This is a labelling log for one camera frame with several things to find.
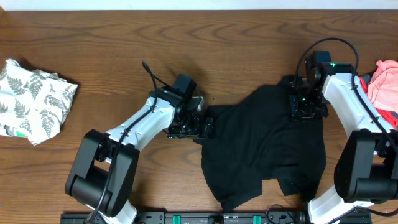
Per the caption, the black t-shirt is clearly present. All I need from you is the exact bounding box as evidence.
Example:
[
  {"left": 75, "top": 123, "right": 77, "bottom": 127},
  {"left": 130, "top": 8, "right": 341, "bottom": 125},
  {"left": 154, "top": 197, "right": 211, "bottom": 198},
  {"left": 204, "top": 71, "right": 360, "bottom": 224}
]
[{"left": 196, "top": 76, "right": 326, "bottom": 212}]

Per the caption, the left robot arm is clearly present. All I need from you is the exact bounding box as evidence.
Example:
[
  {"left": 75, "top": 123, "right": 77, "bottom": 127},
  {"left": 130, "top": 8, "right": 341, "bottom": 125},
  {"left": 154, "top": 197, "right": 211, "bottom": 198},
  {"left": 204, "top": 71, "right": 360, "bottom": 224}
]
[{"left": 61, "top": 88, "right": 212, "bottom": 223}]

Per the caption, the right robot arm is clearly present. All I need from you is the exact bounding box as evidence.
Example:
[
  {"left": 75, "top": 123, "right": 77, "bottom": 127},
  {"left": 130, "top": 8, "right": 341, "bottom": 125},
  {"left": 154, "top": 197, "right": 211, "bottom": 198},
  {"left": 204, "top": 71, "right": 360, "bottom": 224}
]
[{"left": 289, "top": 59, "right": 397, "bottom": 223}]

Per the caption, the pink garment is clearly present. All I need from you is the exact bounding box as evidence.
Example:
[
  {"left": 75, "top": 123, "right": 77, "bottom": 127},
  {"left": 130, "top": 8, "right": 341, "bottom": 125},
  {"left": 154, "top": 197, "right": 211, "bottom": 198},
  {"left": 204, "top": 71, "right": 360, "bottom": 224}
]
[{"left": 367, "top": 60, "right": 397, "bottom": 113}]

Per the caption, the red garment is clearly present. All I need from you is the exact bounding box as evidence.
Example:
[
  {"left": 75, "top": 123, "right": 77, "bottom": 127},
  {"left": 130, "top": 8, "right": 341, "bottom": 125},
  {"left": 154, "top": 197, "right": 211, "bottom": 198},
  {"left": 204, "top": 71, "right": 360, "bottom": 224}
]
[{"left": 360, "top": 74, "right": 398, "bottom": 130}]

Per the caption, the white fern-print fabric bag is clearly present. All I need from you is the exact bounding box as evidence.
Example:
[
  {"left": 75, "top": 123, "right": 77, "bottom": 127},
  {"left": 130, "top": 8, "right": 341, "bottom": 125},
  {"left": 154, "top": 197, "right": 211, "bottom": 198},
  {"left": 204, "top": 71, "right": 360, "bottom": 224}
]
[{"left": 1, "top": 59, "right": 78, "bottom": 146}]

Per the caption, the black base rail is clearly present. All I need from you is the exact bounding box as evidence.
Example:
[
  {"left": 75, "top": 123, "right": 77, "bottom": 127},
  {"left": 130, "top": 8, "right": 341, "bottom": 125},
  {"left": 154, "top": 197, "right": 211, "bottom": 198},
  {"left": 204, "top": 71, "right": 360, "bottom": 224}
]
[{"left": 60, "top": 208, "right": 373, "bottom": 224}]

